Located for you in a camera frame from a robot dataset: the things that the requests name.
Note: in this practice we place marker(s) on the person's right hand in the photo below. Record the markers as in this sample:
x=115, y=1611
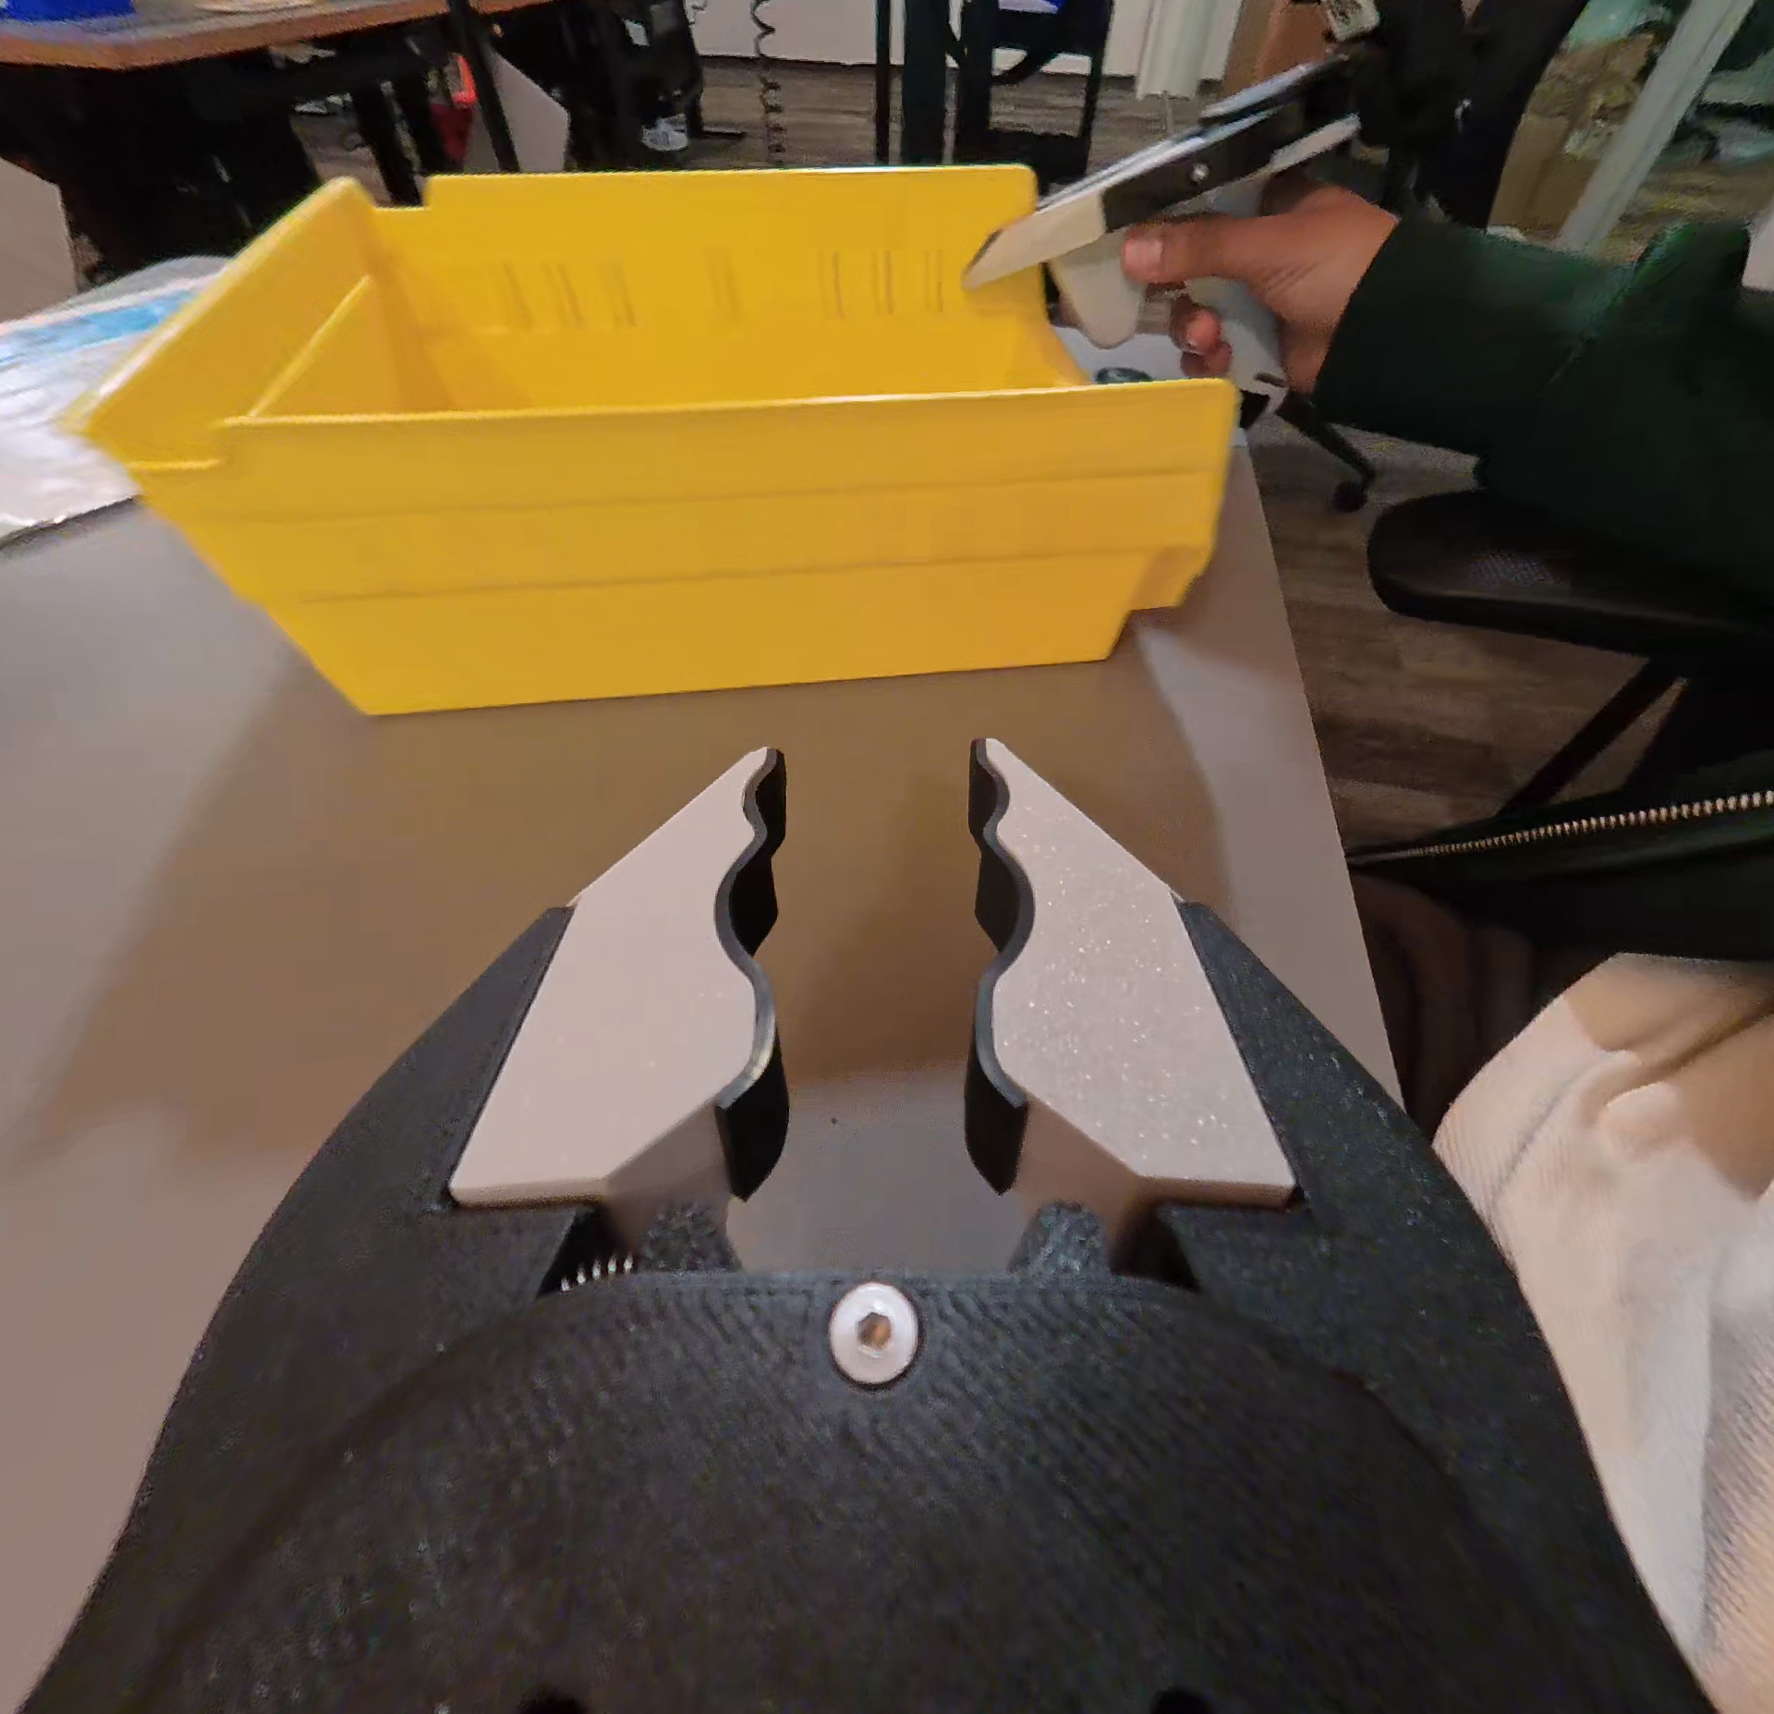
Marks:
x=1290, y=259

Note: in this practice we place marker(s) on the wooden workbench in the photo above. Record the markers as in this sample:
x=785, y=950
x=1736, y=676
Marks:
x=278, y=16

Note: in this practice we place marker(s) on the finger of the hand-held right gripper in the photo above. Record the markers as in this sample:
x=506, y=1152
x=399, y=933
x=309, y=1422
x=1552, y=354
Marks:
x=1069, y=239
x=1261, y=96

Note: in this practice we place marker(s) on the yellow plastic bin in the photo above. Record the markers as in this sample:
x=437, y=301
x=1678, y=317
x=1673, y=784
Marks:
x=693, y=536

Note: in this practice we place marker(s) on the blue-bordered paper sheet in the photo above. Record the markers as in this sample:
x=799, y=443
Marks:
x=70, y=399

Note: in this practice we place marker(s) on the person's right forearm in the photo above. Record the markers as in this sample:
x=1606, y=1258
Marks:
x=1526, y=384

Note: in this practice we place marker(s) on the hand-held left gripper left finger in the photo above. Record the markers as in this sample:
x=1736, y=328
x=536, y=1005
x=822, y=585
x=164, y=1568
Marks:
x=623, y=1049

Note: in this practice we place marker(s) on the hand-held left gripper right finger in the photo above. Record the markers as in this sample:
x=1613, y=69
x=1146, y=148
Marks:
x=1137, y=1049

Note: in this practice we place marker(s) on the grey desk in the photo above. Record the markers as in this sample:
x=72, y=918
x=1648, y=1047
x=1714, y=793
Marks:
x=209, y=840

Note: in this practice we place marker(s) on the grey cardboard sheet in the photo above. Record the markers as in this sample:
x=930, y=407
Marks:
x=521, y=114

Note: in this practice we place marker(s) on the black mesh office chair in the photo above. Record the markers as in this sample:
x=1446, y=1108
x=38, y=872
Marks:
x=1526, y=579

